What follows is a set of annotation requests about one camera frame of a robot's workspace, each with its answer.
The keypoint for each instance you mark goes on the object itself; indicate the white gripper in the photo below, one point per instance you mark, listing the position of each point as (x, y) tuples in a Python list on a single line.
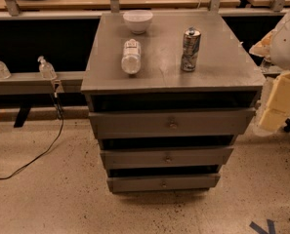
[(287, 46)]

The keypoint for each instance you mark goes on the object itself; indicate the grey drawer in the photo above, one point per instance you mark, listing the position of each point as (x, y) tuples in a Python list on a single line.
[(170, 123), (164, 157), (161, 183)]

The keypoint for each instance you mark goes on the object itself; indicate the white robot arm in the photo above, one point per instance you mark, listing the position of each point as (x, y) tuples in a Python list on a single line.
[(274, 47)]

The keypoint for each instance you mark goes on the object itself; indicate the grey drawer cabinet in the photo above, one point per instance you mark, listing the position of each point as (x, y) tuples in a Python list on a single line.
[(224, 78)]

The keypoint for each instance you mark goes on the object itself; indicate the grey bottom drawer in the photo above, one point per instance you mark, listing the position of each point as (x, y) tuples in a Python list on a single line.
[(161, 183)]

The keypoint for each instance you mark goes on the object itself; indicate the grey top drawer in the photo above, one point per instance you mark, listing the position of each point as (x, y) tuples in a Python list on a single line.
[(170, 123)]

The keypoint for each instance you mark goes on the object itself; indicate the silver energy drink can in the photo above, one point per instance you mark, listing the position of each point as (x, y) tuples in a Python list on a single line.
[(191, 44)]

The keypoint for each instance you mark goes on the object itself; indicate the clear plastic water bottle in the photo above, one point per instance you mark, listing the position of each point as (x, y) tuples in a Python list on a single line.
[(131, 60)]

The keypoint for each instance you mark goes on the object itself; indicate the white bowl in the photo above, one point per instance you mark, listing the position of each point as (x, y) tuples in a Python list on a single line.
[(138, 21)]

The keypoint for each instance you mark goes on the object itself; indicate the grey metal rail shelf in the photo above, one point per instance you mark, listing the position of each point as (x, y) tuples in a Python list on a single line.
[(32, 83)]

